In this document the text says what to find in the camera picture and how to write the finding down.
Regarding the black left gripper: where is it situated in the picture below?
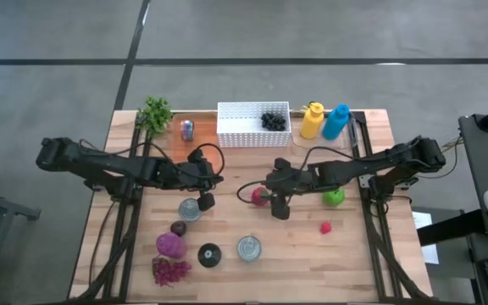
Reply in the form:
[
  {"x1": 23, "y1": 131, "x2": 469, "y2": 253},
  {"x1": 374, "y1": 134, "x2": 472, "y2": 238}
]
[{"x1": 158, "y1": 147, "x2": 225, "y2": 212}]

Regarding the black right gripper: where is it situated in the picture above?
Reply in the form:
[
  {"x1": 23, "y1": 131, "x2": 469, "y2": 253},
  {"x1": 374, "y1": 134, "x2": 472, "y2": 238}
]
[{"x1": 264, "y1": 157, "x2": 319, "y2": 220}]

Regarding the red toy strawberry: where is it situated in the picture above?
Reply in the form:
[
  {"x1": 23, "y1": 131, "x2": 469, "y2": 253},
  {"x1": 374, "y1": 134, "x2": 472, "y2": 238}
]
[{"x1": 251, "y1": 186, "x2": 270, "y2": 208}]

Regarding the teal yellow tuna can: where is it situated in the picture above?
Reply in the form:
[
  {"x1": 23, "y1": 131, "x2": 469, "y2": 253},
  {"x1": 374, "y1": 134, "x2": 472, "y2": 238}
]
[{"x1": 178, "y1": 197, "x2": 203, "y2": 224}]

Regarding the small striped label can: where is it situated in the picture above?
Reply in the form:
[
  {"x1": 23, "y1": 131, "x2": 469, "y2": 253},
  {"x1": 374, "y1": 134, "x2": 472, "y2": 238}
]
[{"x1": 180, "y1": 119, "x2": 196, "y2": 142}]

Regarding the black toy grape bunch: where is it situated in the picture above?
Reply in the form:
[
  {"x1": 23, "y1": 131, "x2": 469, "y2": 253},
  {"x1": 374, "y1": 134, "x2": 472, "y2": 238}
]
[{"x1": 260, "y1": 111, "x2": 288, "y2": 133}]

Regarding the clear bottle with black cap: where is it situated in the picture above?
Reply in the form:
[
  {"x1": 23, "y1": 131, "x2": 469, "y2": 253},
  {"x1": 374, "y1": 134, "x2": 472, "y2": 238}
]
[{"x1": 197, "y1": 242, "x2": 224, "y2": 269}]

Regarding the yellow plastic squeeze bottle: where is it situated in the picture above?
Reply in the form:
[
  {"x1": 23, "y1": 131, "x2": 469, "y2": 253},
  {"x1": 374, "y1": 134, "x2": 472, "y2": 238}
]
[{"x1": 299, "y1": 101, "x2": 326, "y2": 141}]

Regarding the blue plastic squeeze bottle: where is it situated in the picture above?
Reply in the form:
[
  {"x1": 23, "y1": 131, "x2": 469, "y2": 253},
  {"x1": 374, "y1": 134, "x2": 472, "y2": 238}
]
[{"x1": 321, "y1": 103, "x2": 352, "y2": 141}]

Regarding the clear plastic tray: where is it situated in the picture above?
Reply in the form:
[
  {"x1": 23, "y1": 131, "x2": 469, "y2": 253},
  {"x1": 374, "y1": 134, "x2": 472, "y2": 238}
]
[{"x1": 289, "y1": 109, "x2": 360, "y2": 151}]

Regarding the white perforated metal basket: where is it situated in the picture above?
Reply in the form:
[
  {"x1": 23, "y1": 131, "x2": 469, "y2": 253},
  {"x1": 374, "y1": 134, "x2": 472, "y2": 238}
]
[{"x1": 216, "y1": 101, "x2": 292, "y2": 149}]

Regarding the blue solid white tuna can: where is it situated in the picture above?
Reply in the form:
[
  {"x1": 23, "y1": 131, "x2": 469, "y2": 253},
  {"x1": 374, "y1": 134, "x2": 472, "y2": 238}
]
[{"x1": 236, "y1": 235, "x2": 263, "y2": 263}]

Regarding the dark brown toy fig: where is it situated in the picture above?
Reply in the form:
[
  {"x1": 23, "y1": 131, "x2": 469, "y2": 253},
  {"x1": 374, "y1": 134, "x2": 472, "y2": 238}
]
[{"x1": 169, "y1": 219, "x2": 188, "y2": 238}]

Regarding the green toy apple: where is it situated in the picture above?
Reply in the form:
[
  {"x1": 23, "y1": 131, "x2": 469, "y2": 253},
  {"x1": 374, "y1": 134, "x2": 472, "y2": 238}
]
[{"x1": 321, "y1": 187, "x2": 347, "y2": 208}]

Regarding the small red toy cherry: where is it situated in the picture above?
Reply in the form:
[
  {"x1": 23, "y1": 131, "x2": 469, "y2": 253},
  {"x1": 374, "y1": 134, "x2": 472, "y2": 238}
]
[{"x1": 319, "y1": 215, "x2": 334, "y2": 236}]

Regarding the green artificial plant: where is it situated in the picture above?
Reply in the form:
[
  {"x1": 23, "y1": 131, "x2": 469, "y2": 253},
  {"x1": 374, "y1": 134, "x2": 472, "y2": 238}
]
[{"x1": 136, "y1": 96, "x2": 175, "y2": 137}]

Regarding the purple toy grape bunch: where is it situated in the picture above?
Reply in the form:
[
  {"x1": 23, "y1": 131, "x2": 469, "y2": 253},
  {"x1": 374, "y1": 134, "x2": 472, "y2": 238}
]
[{"x1": 152, "y1": 256, "x2": 193, "y2": 289}]

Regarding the white paper sheet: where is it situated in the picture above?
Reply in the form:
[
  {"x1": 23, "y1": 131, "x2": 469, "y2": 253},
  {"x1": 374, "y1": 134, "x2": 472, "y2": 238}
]
[{"x1": 410, "y1": 210, "x2": 441, "y2": 266}]

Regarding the black aluminium table frame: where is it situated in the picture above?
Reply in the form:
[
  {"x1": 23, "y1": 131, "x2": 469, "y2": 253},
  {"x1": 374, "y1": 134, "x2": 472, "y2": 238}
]
[
  {"x1": 349, "y1": 110, "x2": 430, "y2": 302},
  {"x1": 72, "y1": 113, "x2": 154, "y2": 302}
]

